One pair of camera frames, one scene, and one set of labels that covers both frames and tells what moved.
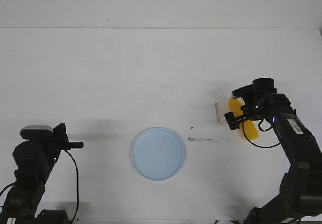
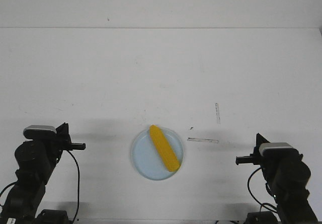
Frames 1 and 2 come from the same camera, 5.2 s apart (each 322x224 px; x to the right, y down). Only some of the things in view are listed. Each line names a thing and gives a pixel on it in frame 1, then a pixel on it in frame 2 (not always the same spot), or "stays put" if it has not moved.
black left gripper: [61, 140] stays put
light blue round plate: [157, 153] stays put
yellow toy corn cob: [251, 132] → [164, 148]
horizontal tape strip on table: [208, 140] stays put
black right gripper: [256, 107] → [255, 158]
